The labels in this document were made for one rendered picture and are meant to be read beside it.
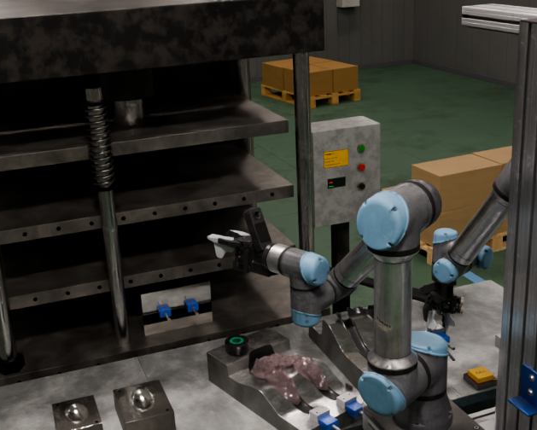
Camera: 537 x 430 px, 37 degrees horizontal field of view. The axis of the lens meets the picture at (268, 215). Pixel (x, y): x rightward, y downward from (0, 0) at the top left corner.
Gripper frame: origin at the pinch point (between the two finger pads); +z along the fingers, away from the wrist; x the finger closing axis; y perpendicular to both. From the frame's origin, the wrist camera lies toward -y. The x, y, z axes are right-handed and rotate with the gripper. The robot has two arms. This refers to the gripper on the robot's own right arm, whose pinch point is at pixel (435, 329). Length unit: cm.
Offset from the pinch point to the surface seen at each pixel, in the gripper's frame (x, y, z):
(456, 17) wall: 560, -846, -49
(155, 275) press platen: -78, -69, -6
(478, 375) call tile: 7.4, 14.5, 11.2
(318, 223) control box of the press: -10, -75, -17
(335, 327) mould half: -27.5, -19.2, 2.6
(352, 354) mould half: -27.0, -7.6, 7.6
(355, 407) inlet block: -38.8, 18.6, 10.5
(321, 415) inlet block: -50, 19, 11
